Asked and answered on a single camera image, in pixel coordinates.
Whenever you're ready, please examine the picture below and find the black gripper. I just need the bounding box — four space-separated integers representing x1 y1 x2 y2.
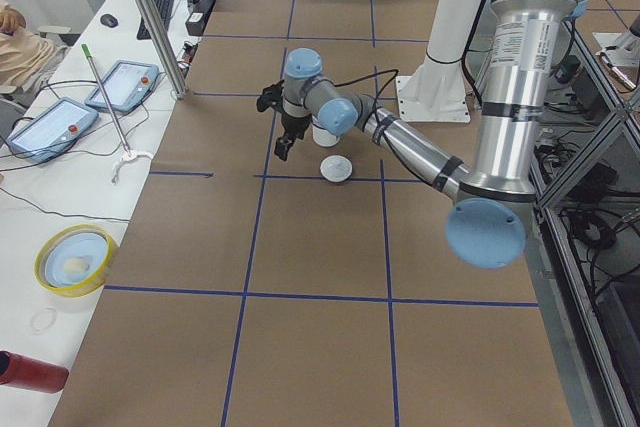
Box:
274 114 310 161

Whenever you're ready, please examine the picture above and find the white enamel cup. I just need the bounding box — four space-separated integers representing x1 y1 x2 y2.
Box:
312 117 340 148

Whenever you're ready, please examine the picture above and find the white cup lid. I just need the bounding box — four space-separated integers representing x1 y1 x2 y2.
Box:
320 155 353 183

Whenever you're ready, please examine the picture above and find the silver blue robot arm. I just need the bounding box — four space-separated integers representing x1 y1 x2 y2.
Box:
257 0 586 268

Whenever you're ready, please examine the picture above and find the far teach pendant tablet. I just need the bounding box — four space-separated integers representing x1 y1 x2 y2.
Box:
102 60 160 114

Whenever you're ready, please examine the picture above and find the teach pendant tablet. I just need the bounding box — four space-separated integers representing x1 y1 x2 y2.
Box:
102 60 160 114
7 97 98 162

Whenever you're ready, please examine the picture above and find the black keyboard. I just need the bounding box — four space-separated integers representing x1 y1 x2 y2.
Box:
135 0 177 41

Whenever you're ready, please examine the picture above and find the black computer mouse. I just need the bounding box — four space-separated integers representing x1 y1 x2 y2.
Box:
100 13 119 28

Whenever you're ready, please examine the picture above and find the metal reacher grabber stick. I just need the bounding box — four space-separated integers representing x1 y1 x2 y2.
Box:
81 44 153 185

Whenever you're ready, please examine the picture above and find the near teach pendant tablet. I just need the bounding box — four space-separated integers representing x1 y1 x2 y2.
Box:
7 97 98 162

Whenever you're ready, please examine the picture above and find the yellow rimmed bowl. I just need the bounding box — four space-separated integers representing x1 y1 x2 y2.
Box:
34 224 118 298

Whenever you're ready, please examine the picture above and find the red bottle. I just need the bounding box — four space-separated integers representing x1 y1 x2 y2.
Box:
1 351 69 393

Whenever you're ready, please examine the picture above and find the aluminium frame post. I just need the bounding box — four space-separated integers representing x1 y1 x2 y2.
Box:
135 0 187 100

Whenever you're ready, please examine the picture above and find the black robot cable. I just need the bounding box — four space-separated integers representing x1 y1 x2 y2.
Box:
331 69 401 148

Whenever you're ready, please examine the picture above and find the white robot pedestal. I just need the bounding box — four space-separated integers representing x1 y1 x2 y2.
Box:
396 0 483 123

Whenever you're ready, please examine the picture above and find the clear ring on table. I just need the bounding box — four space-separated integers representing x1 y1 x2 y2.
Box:
31 307 58 333

